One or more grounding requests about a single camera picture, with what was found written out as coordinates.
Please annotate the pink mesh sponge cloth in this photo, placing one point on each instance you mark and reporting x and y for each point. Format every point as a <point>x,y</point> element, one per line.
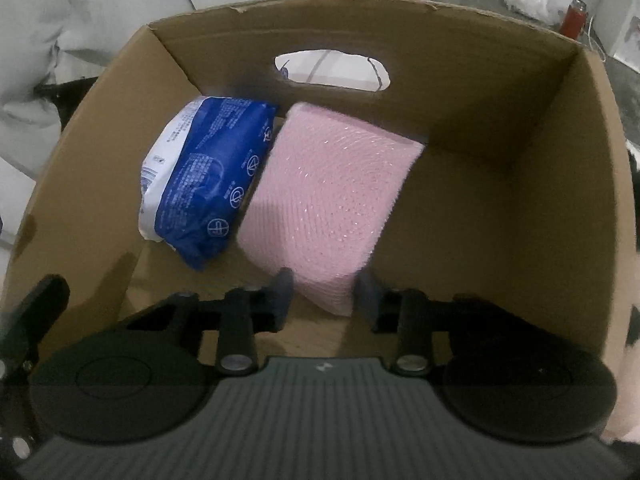
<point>320,200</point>

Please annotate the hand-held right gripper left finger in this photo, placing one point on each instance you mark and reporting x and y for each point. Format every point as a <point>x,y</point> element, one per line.
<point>282,291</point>

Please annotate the red thermos bottle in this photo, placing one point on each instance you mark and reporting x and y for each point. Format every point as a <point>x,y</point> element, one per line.
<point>572,20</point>

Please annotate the brown cardboard box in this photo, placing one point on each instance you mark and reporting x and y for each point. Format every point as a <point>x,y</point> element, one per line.
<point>500,210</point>

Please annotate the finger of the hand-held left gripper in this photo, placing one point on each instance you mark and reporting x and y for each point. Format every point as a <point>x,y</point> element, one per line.
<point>45,297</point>

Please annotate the dark blue tissue pack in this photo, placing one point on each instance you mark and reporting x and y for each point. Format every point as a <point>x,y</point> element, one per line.
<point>210,175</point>

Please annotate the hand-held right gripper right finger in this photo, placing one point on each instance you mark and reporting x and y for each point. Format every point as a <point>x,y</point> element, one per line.
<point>367,295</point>

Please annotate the white box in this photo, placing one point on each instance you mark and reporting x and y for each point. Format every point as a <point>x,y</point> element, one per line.
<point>625,35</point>

